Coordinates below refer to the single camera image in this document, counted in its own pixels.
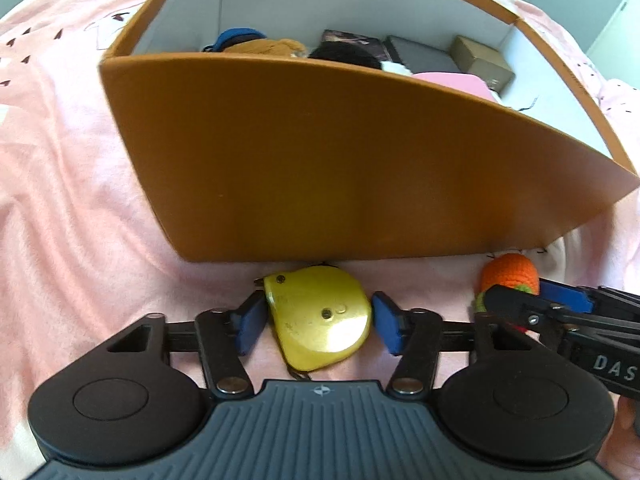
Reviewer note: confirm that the brown small cardboard box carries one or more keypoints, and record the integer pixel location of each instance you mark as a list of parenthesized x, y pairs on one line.
[(486, 63)]

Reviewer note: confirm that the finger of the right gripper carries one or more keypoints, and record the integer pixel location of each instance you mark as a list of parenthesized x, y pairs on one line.
[(555, 321), (600, 300)]

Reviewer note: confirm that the person right hand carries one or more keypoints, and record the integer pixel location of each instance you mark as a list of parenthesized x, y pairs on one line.
[(620, 455)]

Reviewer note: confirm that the brown plush blue outfit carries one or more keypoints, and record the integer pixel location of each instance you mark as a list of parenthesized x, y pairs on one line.
[(245, 40)]

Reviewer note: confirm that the orange crochet carrot toy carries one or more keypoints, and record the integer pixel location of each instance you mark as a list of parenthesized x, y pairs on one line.
[(511, 270)]

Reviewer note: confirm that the white glasses case box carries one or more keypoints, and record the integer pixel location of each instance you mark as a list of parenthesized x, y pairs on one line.
[(505, 100)]

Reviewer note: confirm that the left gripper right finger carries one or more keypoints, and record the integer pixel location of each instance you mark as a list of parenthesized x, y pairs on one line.
[(416, 337)]

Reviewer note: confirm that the white plush striped hat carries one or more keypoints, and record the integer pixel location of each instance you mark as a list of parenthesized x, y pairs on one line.
[(352, 54)]

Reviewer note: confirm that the orange cardboard box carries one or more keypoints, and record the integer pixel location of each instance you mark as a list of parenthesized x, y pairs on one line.
[(256, 158)]

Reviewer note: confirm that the pink patterned duvet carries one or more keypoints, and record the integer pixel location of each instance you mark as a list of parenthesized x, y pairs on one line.
[(82, 255)]

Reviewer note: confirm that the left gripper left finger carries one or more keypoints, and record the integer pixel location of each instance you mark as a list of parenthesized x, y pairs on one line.
[(224, 337)]

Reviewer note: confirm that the yellow tape measure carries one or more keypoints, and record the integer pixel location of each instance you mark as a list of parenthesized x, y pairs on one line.
[(320, 314)]

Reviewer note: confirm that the dark picture card box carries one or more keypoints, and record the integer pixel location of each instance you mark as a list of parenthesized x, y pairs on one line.
[(371, 44)]

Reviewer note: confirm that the pink wallet case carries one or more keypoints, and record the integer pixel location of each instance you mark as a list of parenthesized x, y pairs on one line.
[(465, 83)]

